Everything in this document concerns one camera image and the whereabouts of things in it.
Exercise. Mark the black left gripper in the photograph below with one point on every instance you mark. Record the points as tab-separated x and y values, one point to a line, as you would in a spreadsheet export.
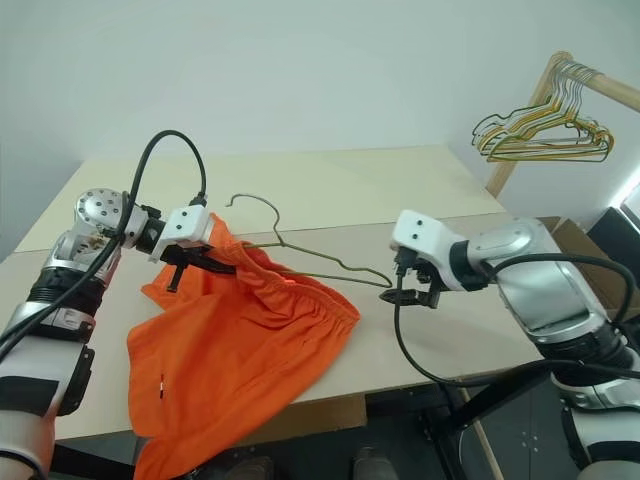
185	255

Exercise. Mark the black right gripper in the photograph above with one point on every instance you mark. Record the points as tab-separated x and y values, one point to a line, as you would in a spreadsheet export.
425	285

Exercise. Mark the orange shorts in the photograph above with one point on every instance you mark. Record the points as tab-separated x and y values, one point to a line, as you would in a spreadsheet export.
225	350

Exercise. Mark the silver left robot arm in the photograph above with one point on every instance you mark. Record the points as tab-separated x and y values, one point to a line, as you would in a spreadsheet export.
30	365

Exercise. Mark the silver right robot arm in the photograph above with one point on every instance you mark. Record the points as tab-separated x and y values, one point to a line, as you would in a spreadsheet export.
540	280

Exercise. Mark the wooden clothes rack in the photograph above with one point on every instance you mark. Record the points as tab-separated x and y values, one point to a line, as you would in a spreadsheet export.
500	177

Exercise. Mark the dark rounded shape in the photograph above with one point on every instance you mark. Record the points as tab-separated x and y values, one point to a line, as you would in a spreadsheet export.
370	465
252	470

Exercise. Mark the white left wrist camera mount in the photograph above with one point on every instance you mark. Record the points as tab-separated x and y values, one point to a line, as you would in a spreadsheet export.
187	222

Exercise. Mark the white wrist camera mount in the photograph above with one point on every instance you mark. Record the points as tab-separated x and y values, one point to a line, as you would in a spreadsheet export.
420	230
187	222

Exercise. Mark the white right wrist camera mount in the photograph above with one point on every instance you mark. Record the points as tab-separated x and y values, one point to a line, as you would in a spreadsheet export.
420	230

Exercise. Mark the black table frame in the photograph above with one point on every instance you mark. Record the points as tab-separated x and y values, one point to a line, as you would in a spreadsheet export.
475	405

